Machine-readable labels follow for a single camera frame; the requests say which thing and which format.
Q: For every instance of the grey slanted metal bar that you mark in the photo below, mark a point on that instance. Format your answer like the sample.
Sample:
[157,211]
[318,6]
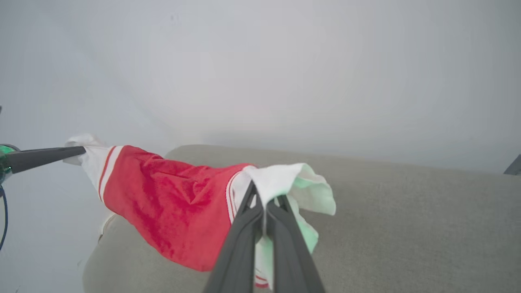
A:
[514,167]

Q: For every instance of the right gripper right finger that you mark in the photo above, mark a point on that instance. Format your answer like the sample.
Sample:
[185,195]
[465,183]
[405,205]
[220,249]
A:
[291,260]

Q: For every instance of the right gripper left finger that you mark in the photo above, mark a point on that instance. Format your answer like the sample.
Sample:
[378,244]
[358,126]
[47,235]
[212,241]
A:
[240,252]

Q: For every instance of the grey fabric sofa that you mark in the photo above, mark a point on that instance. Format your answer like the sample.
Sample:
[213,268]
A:
[407,228]

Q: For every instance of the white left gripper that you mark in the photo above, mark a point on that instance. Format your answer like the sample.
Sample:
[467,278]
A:
[5,162]

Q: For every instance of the red and white shorts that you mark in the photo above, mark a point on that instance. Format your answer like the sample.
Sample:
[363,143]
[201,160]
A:
[171,203]

